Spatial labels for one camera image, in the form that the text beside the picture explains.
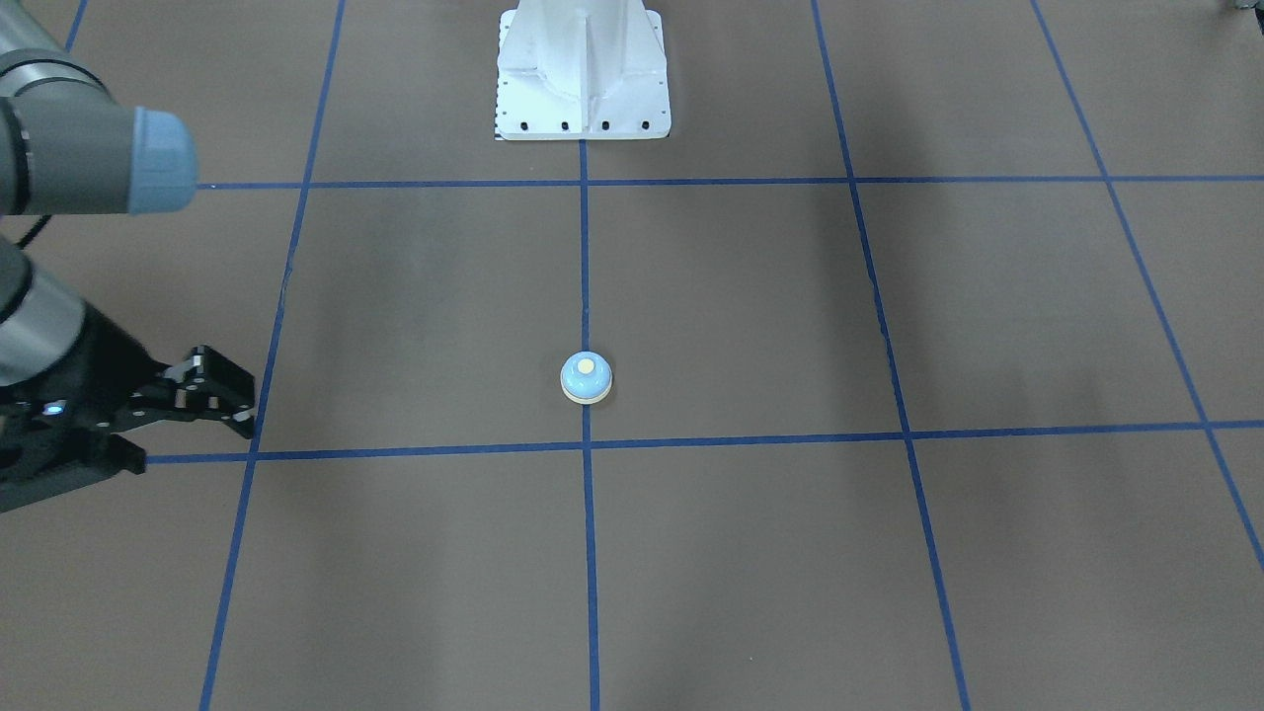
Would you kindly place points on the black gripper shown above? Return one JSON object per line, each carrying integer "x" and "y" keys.
{"x": 102, "y": 370}

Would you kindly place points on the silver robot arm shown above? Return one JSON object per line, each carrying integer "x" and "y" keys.
{"x": 69, "y": 148}

